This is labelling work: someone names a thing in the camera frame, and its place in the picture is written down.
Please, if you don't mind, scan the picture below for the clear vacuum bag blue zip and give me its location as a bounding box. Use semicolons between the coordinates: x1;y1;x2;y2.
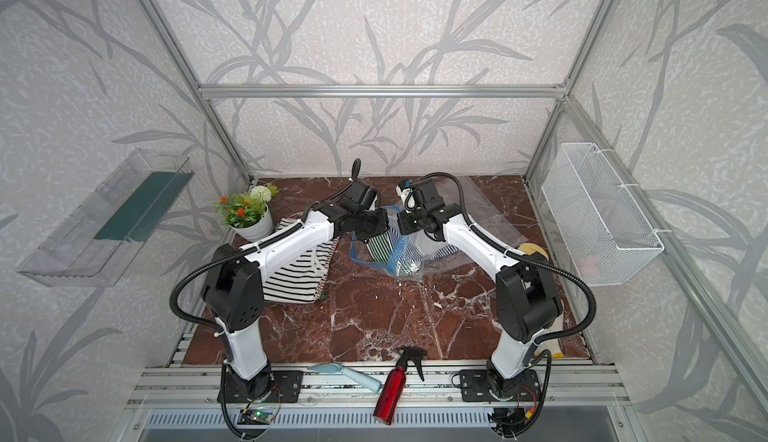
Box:
347;176;529;280

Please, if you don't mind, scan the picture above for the black white striped top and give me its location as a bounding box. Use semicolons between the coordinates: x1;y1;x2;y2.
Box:
262;239;339;304

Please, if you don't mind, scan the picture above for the blue white striped top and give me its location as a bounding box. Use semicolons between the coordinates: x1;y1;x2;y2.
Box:
349;223;459;277

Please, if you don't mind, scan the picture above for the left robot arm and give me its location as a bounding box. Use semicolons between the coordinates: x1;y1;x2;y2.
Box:
201;179;389;400

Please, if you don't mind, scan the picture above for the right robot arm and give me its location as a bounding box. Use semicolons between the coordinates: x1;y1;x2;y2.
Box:
397;178;563;401

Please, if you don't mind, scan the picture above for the green white striped garment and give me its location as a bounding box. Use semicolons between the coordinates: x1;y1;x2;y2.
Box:
365;233;423;278

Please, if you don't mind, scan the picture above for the potted plant white pot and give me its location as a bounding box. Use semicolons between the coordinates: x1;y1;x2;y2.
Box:
214;183;279;242

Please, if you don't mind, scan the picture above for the yellow smiley sponge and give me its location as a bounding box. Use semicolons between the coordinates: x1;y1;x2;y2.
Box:
517;242;550;261

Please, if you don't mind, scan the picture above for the light blue brush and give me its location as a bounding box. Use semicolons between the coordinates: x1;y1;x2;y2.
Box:
307;363;382;394

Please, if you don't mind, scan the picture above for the white work glove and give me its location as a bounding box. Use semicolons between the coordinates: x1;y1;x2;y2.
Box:
542;315;566;359

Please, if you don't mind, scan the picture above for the red spray bottle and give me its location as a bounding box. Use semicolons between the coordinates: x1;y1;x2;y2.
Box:
373;346;428;425

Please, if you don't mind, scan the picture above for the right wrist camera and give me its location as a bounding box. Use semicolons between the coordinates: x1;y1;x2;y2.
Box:
396;179;417;212

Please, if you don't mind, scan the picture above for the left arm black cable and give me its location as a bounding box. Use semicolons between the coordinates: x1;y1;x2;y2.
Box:
169;157;364;332

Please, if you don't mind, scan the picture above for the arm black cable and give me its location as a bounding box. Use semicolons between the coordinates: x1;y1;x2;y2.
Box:
407;171;598;347
169;157;364;332

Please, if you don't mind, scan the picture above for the white wire basket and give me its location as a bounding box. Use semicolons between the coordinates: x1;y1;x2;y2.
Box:
542;142;664;287

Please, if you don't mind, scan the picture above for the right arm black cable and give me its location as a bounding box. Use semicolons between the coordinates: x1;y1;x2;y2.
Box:
407;171;598;347

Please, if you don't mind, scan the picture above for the clear plastic wall shelf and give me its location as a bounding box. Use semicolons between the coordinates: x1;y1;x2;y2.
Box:
17;149;194;287

